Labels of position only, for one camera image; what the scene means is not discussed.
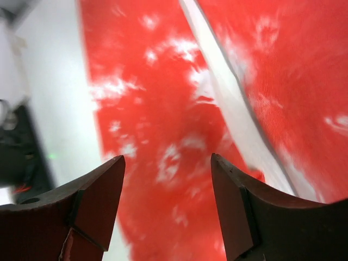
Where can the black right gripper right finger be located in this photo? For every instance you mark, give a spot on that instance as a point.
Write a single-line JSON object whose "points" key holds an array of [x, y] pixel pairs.
{"points": [[259, 222]]}

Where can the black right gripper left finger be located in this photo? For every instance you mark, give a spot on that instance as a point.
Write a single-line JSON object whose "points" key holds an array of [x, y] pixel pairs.
{"points": [[72, 222]]}

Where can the orange white tie-dye trousers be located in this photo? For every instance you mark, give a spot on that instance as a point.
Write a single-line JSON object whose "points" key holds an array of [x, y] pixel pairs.
{"points": [[154, 103]]}

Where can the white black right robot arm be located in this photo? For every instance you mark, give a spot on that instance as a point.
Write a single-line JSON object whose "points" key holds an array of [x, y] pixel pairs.
{"points": [[21, 160]]}

